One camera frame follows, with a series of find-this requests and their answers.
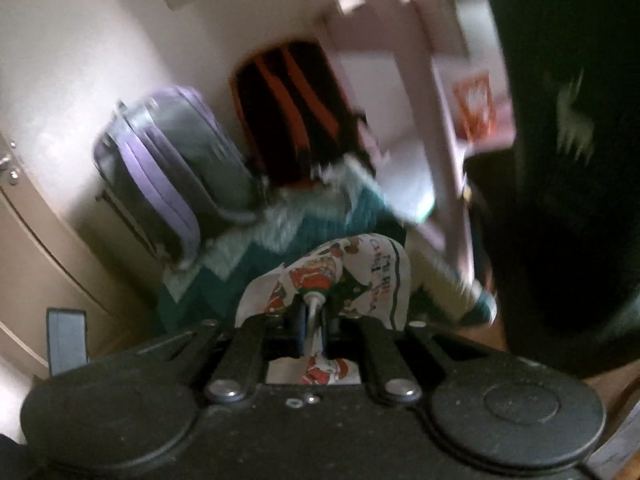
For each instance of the grey blue box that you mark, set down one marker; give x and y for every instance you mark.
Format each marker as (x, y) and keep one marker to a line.
(66, 342)

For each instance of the purple and grey backpack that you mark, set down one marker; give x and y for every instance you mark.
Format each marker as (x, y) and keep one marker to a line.
(165, 170)

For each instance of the black and orange backpack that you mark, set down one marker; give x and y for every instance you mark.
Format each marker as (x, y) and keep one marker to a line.
(295, 120)

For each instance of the red and white packet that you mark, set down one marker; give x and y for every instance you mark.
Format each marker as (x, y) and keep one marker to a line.
(475, 105)

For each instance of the green and cream rug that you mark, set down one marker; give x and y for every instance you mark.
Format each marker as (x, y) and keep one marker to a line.
(280, 240)

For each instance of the dark cloth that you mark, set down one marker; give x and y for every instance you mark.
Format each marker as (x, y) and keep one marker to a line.
(565, 210)

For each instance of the pink furniture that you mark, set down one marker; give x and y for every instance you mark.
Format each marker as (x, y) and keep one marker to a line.
(395, 60)

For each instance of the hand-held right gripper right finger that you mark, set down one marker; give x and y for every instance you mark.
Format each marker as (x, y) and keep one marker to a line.
(327, 330)

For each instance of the printed white tote bag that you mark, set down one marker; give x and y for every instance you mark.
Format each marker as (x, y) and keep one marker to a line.
(330, 270)

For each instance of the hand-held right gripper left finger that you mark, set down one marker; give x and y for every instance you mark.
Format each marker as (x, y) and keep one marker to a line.
(300, 327)

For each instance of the beige cabinet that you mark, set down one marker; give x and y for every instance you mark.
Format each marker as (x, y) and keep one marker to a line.
(40, 260)

